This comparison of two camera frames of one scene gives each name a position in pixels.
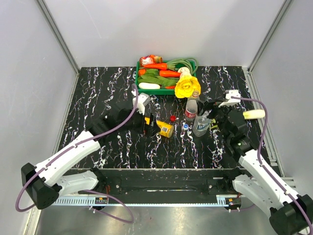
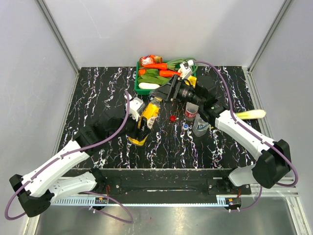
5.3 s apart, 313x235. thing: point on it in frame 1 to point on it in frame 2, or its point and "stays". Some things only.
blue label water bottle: [202, 123] stays
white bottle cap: [185, 127] stays
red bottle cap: [172, 118] stays
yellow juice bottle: [166, 129] to [150, 111]
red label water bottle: [191, 107] stays
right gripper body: [219, 114] to [176, 83]
